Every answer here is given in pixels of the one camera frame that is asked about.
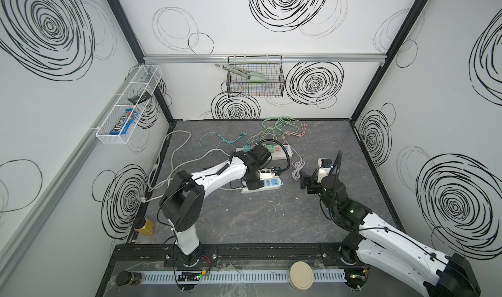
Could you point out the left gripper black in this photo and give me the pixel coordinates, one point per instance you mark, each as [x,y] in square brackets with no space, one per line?
[255,186]

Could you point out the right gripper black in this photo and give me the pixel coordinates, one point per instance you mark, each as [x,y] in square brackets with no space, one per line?
[304,180]

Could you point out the white multicolour power strip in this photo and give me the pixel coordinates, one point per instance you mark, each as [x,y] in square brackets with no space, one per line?
[278,153]

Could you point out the white blue power strip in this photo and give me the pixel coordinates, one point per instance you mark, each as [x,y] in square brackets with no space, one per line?
[267,185]

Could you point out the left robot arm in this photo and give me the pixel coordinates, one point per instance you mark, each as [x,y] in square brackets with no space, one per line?
[182,202]

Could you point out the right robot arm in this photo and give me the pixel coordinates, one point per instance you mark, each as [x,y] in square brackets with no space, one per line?
[373,241]

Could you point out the green kitchen tongs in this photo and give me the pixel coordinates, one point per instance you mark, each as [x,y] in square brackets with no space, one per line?
[251,76]

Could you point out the beige round lid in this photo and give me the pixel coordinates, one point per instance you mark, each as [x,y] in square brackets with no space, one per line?
[301,276]

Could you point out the black remote control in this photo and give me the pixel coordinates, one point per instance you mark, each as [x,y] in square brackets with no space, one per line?
[140,98]

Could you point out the yellow liquid bottle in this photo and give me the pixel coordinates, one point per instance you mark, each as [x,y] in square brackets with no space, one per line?
[144,226]

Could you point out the blue candy packet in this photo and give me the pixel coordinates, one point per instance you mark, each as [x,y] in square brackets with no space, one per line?
[127,118]

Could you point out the dark glass jar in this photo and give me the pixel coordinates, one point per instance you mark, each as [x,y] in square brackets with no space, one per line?
[127,278]

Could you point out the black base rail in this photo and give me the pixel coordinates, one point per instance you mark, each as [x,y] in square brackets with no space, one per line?
[330,254]

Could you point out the white slotted cable duct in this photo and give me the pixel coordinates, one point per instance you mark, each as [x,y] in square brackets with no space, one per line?
[216,277]

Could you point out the black wire wall basket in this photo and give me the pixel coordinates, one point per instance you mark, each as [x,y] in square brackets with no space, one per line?
[268,65]

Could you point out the white wire wall shelf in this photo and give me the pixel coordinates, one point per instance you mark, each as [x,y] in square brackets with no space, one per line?
[140,79]

